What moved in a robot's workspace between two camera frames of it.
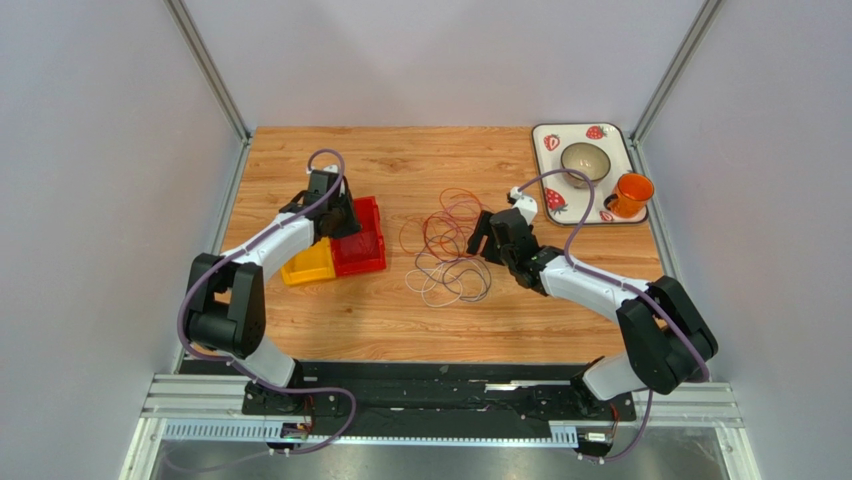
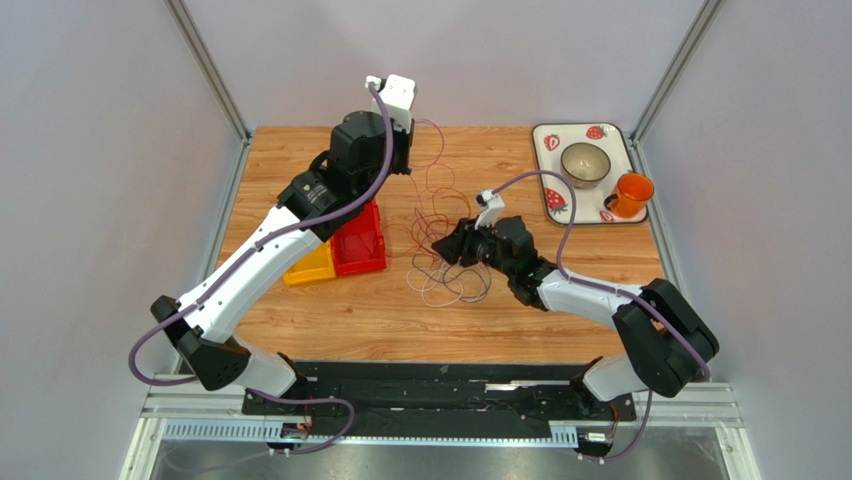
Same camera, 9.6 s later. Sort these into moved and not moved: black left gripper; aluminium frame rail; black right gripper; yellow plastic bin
Moved: black left gripper
Not moved: aluminium frame rail; yellow plastic bin; black right gripper
